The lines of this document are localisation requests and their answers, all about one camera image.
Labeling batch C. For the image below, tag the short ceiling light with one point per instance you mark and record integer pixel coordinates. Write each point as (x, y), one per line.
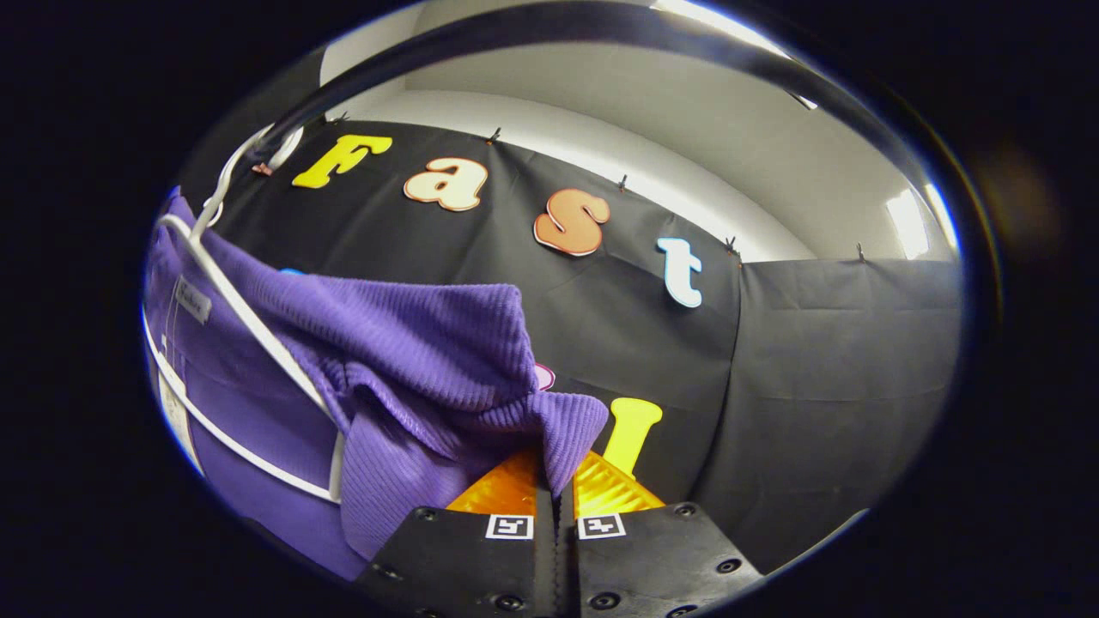
(908, 223)

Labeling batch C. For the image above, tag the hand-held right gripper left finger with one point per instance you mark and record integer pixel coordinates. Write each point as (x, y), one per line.
(464, 566)

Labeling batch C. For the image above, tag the white plastic clothes hanger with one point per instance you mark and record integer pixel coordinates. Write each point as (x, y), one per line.
(336, 468)

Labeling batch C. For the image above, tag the purple ribbed jacket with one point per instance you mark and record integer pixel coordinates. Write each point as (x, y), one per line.
(412, 343)

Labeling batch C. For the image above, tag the black clothes rack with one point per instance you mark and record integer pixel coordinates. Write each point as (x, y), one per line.
(549, 21)

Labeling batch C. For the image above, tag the row of black backdrop clips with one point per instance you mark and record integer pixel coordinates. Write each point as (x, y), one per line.
(494, 136)

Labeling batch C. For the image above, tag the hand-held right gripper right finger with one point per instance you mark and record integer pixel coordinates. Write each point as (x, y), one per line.
(652, 558)

